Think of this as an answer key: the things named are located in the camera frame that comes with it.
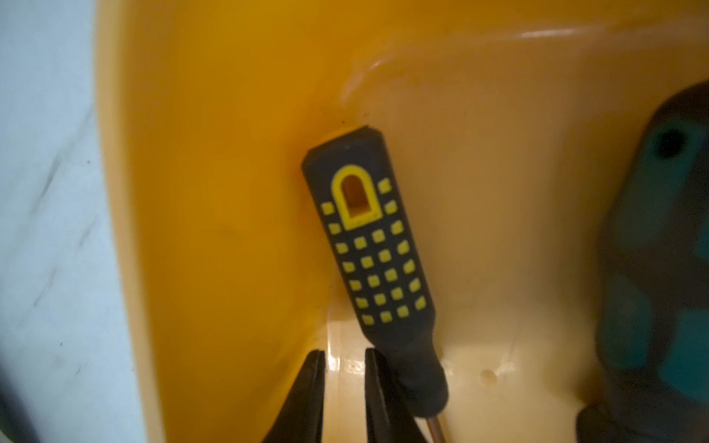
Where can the green black screwdriver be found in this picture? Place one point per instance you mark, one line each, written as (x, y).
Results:
(652, 337)

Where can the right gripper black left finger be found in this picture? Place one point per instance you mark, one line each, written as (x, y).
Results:
(301, 417)

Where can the black yellow dotted screwdriver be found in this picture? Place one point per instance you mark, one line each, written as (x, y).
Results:
(352, 183)

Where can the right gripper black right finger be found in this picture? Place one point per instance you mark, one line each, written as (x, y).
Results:
(388, 419)

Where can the yellow plastic storage box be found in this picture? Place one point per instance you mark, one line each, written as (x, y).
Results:
(510, 125)

